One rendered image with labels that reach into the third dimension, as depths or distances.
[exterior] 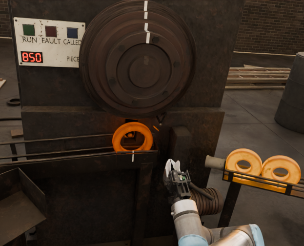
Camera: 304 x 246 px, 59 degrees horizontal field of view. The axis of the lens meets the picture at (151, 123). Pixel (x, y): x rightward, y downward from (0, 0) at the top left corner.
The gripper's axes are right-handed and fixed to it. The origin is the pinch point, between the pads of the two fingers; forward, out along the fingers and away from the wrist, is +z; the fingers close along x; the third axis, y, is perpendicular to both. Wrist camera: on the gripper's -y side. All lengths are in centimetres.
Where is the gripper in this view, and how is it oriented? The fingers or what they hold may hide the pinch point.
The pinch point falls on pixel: (170, 162)
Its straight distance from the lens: 113.2
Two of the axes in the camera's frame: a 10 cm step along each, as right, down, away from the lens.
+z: -1.6, -7.1, 6.9
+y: 1.6, -7.1, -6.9
